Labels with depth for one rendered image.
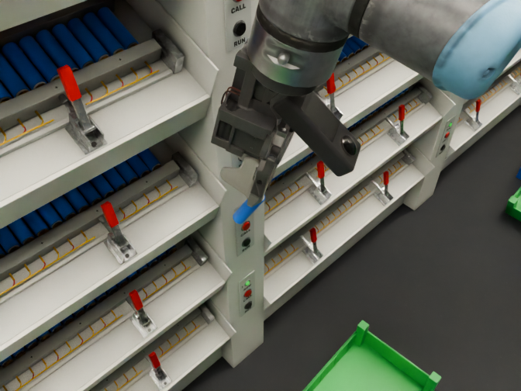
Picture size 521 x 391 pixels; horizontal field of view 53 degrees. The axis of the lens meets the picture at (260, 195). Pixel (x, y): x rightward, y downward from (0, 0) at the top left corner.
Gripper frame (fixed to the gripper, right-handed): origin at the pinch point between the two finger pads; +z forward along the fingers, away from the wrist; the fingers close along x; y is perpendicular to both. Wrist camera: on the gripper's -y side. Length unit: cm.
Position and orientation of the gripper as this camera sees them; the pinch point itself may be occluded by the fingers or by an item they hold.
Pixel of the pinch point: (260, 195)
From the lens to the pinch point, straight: 67.9
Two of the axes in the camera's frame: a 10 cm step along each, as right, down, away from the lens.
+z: -2.4, 6.3, 7.4
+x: -3.3, 6.7, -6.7
